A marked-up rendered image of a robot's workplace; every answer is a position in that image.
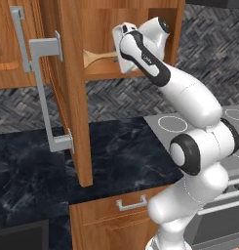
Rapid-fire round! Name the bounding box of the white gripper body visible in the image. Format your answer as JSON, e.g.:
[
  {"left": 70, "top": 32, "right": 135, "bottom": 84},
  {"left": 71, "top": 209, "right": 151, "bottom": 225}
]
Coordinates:
[{"left": 111, "top": 22, "right": 139, "bottom": 75}]

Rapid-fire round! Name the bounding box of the open wooden cabinet door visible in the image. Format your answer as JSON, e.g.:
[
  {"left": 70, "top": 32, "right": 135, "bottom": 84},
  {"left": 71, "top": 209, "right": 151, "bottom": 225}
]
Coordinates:
[{"left": 38, "top": 0, "right": 95, "bottom": 188}]

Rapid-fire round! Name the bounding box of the closed wooden cabinet door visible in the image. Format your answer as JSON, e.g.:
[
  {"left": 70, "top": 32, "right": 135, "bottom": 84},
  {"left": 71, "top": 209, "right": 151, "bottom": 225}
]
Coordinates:
[{"left": 0, "top": 0, "right": 45, "bottom": 91}]

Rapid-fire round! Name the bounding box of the wooden drawer front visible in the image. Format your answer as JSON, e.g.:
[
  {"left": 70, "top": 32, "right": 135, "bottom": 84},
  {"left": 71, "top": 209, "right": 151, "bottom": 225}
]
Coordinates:
[{"left": 68, "top": 185, "right": 173, "bottom": 229}]

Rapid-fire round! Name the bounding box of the wooden base cabinet door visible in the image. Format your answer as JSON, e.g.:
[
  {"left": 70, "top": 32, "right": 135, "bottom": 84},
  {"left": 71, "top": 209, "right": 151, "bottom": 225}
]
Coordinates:
[{"left": 81, "top": 217, "right": 159, "bottom": 250}]

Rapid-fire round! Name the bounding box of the wooden spoon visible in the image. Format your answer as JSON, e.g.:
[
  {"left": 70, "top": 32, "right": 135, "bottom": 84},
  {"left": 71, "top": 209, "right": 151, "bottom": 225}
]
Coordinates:
[{"left": 83, "top": 48, "right": 119, "bottom": 69}]

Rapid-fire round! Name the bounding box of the grey hob with rings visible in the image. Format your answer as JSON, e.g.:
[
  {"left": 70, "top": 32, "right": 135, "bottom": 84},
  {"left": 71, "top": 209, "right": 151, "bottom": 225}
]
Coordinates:
[{"left": 143, "top": 104, "right": 239, "bottom": 171}]

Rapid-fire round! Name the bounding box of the dark range hood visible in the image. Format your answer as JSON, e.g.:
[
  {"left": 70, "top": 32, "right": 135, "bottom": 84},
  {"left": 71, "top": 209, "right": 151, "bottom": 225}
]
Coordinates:
[{"left": 184, "top": 0, "right": 239, "bottom": 10}]

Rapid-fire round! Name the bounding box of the grey oven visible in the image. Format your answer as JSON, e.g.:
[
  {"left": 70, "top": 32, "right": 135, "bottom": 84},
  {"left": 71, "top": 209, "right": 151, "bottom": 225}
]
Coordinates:
[{"left": 184, "top": 158, "right": 239, "bottom": 250}]

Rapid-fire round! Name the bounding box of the dark appliance front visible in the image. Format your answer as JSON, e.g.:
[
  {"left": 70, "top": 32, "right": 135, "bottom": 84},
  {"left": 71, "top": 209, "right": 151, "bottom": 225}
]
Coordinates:
[{"left": 0, "top": 219, "right": 51, "bottom": 250}]

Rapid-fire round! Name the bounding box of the open wooden wall cabinet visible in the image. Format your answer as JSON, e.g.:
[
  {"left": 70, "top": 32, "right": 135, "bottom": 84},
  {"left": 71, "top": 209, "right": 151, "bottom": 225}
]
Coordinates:
[{"left": 79, "top": 0, "right": 187, "bottom": 82}]

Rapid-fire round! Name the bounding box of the grey cabinet door handle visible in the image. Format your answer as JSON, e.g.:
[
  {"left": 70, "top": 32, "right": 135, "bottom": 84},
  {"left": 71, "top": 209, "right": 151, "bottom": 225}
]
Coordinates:
[
  {"left": 28, "top": 30, "right": 75, "bottom": 154},
  {"left": 9, "top": 5, "right": 33, "bottom": 74}
]

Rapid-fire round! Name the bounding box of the grey drawer handle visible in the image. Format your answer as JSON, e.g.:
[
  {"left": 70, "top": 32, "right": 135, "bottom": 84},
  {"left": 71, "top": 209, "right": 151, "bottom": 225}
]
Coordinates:
[{"left": 115, "top": 193, "right": 148, "bottom": 212}]

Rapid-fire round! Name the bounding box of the silver oven door handle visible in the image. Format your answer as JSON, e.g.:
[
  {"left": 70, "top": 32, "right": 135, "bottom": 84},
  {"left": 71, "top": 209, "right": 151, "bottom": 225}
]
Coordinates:
[{"left": 196, "top": 198, "right": 239, "bottom": 216}]

